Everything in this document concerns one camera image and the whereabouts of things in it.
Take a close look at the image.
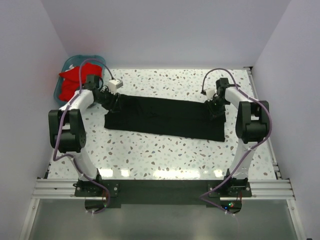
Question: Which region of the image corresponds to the teal plastic basket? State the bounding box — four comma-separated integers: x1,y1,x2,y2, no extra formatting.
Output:
53,55,106,107

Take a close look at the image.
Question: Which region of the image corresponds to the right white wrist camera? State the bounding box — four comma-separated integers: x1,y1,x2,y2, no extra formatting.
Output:
203,88,216,101

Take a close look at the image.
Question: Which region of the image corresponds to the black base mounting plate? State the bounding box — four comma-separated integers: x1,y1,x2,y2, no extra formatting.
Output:
73,178,252,211

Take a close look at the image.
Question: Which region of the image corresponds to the aluminium frame rail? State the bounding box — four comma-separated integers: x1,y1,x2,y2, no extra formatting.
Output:
18,67,306,240

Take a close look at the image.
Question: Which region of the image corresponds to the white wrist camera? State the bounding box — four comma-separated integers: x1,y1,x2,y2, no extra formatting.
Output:
203,88,216,101
107,79,124,93

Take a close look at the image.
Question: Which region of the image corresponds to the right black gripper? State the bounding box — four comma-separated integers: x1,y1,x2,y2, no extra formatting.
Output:
204,97,229,122

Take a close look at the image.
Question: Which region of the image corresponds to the red t shirt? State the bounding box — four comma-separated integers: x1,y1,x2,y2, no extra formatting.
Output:
58,62,102,102

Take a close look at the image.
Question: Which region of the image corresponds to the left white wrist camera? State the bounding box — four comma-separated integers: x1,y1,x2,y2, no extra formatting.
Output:
107,79,124,93

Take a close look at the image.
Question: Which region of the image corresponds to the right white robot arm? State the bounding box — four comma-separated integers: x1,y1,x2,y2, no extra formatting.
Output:
201,78,272,198

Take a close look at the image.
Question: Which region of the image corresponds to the black t shirt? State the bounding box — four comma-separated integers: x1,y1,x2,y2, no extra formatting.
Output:
104,94,226,142

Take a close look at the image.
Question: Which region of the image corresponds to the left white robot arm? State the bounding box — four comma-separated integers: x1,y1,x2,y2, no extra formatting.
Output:
48,74,123,199

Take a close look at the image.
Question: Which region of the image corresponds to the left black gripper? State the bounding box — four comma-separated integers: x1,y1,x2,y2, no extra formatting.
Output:
95,87,122,113

